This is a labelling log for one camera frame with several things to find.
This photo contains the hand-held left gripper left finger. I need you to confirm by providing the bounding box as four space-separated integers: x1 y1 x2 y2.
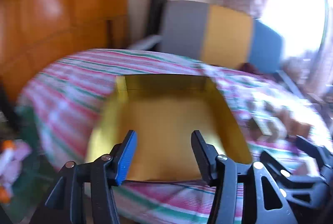
31 130 137 224

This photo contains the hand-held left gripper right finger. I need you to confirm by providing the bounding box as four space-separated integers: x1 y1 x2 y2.
191 130 299 224

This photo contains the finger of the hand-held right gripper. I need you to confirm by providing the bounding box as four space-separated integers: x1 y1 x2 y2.
296 135 333 175
261 150 330 211

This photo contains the gold tin box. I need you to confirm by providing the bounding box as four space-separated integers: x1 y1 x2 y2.
86 74 253 183

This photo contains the striped tablecloth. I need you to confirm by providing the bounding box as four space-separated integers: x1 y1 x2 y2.
17 48 333 224

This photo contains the dark red jacket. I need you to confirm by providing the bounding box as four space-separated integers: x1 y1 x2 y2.
239 63 264 76

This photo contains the pink roll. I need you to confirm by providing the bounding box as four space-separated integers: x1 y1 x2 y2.
2 162 23 188
13 141 32 165

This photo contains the orange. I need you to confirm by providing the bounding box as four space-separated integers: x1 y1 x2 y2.
2 139 15 152
0 186 11 204

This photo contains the grey yellow blue chair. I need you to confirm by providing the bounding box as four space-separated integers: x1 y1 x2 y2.
127 0 285 74

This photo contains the black rolled mat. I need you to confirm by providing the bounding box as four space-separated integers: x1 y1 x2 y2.
146 0 170 37

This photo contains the wooden wardrobe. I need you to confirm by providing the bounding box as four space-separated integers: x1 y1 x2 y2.
0 0 131 110

